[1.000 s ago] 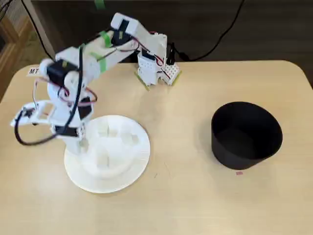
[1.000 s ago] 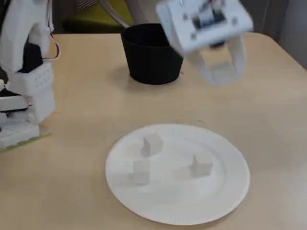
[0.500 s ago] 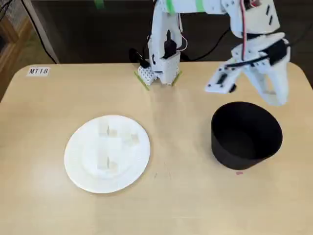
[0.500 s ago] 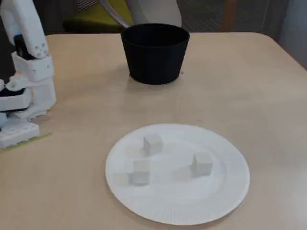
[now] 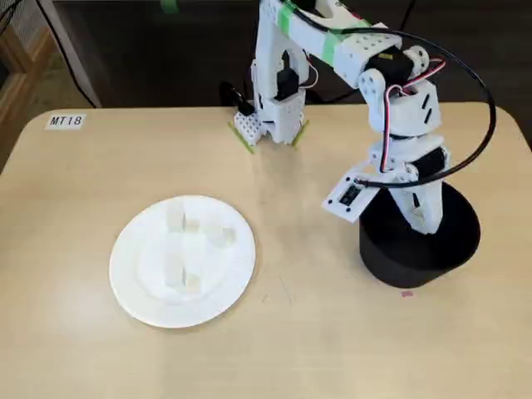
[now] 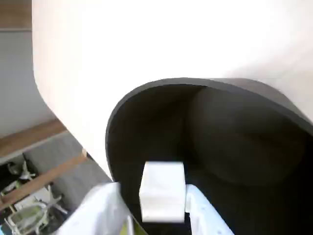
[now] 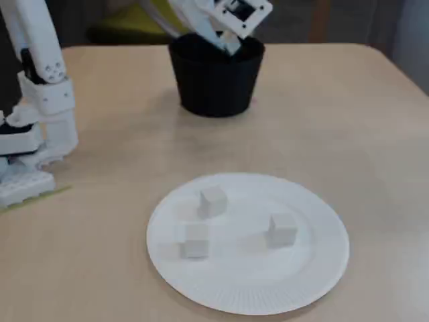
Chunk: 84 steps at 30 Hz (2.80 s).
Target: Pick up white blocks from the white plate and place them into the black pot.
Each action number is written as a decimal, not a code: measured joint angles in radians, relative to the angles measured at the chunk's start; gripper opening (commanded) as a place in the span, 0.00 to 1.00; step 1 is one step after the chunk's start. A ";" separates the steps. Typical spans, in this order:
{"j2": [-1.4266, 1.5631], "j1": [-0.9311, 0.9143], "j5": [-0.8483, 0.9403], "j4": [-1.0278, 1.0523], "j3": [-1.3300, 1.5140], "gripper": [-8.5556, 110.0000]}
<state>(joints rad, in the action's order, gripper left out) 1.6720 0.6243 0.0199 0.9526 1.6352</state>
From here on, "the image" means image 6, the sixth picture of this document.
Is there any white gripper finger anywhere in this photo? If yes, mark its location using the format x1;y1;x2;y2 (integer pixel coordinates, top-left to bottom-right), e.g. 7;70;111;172
185;184;235;235
56;182;134;235

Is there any white cube block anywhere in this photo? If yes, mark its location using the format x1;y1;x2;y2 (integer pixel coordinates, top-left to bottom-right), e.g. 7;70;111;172
138;161;187;223

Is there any white green office chair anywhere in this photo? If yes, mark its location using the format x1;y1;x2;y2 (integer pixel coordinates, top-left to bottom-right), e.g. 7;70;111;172
0;195;69;235
0;160;40;196

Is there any light wooden frame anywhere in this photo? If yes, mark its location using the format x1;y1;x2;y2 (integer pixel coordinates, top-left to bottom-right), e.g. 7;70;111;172
0;118;89;211

